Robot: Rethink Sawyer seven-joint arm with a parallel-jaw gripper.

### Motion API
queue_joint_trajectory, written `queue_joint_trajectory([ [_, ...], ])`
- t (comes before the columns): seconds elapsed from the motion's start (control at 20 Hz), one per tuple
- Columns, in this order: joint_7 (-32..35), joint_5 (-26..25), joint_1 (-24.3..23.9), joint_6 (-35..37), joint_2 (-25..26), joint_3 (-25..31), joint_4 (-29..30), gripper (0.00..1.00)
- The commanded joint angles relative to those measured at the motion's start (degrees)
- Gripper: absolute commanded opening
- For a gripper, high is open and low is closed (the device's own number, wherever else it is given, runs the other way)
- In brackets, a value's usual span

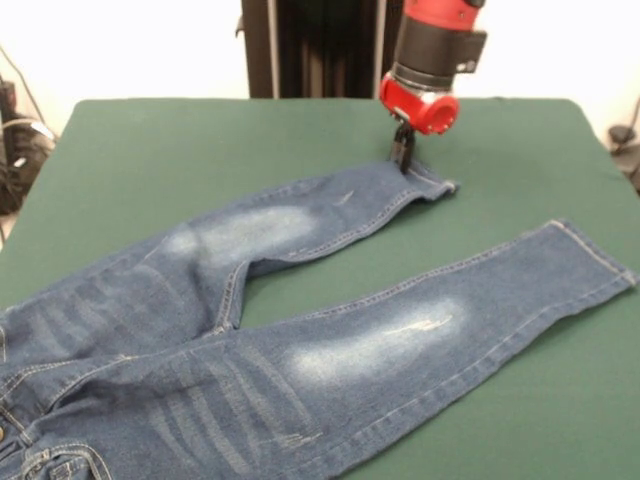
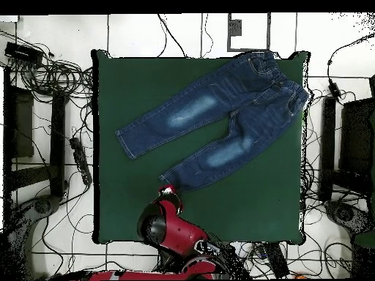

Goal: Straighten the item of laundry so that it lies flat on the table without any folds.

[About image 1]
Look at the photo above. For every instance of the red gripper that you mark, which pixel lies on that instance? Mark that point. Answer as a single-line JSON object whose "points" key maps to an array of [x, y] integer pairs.
{"points": [[420, 107]]}

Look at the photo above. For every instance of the blue denim jeans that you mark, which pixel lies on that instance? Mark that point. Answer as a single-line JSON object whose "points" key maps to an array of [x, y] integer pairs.
{"points": [[250, 350]]}

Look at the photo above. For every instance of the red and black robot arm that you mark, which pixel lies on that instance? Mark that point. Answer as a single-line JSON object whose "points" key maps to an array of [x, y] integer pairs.
{"points": [[440, 40]]}

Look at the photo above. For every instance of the dark green table cloth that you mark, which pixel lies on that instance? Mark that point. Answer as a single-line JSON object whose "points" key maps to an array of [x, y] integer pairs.
{"points": [[150, 175]]}

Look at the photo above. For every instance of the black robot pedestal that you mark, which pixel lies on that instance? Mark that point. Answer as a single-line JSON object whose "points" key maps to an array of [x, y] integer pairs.
{"points": [[320, 50]]}

